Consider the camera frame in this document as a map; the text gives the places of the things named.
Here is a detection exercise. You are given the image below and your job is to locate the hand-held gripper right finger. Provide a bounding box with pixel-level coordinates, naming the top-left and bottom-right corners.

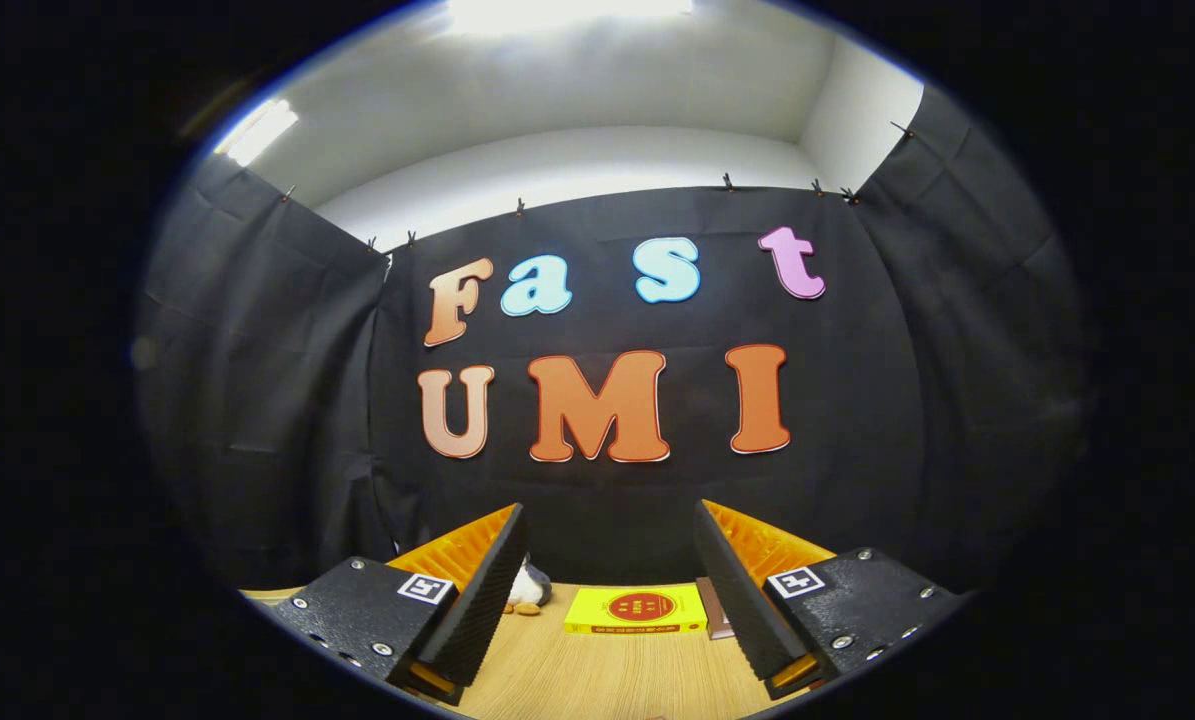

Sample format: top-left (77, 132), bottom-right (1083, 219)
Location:
top-left (694, 498), bottom-right (968, 701)

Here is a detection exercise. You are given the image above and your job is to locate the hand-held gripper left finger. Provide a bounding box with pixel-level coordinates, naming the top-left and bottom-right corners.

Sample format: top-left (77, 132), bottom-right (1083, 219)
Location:
top-left (252, 503), bottom-right (530, 706)

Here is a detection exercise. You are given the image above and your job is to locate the penguin plush toy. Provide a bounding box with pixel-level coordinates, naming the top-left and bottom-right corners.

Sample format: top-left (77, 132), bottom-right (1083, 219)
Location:
top-left (504, 555), bottom-right (554, 616)

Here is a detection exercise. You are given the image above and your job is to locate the yellow book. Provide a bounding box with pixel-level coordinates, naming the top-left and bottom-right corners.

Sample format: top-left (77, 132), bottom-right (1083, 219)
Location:
top-left (564, 585), bottom-right (709, 636)

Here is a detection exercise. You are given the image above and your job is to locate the row of small cloth clips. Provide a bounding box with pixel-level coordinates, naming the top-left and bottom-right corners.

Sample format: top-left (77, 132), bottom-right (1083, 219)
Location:
top-left (279, 120), bottom-right (918, 251)

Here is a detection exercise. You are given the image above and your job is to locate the ceiling light panel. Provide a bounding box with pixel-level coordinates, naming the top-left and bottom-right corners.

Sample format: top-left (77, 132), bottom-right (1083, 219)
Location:
top-left (445, 0), bottom-right (696, 36)
top-left (212, 98), bottom-right (300, 169)

